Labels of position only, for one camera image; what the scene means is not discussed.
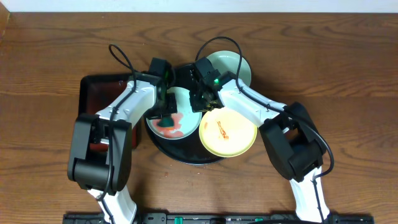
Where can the pale green plate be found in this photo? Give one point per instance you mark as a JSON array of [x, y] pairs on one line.
[[227, 61]]

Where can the yellow plate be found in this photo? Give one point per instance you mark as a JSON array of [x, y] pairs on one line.
[[226, 133]]

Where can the light blue plate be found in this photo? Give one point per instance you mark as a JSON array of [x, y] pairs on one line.
[[185, 120]]

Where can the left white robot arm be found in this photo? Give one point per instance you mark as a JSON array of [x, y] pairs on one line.
[[104, 174]]

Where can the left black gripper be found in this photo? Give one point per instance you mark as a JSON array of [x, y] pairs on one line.
[[173, 102]]

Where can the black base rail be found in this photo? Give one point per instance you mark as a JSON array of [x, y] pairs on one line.
[[162, 218]]

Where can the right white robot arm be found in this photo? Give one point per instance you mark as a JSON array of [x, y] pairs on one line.
[[293, 144]]

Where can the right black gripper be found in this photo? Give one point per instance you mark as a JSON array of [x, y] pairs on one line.
[[196, 106]]

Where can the round black tray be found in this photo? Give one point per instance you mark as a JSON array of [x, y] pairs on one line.
[[188, 150]]

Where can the green scrubbing sponge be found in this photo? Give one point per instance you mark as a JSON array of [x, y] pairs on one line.
[[166, 121]]

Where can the black rectangular tray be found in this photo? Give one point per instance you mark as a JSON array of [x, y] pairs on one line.
[[97, 92]]

